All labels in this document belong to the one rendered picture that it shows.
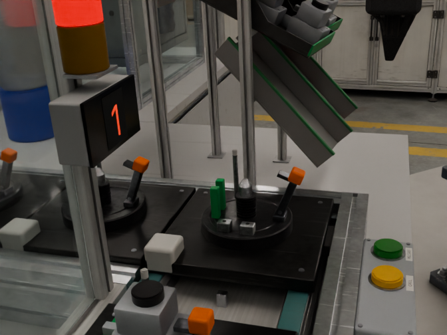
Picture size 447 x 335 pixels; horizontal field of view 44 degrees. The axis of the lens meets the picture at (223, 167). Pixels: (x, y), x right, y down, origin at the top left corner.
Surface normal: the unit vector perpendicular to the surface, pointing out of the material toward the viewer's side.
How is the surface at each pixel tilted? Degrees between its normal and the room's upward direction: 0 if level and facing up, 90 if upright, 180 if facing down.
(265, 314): 0
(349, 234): 0
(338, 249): 0
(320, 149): 90
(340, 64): 90
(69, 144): 90
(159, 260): 90
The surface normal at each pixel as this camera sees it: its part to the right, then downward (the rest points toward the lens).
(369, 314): -0.05, -0.92
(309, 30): -0.50, 0.34
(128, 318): -0.28, 0.40
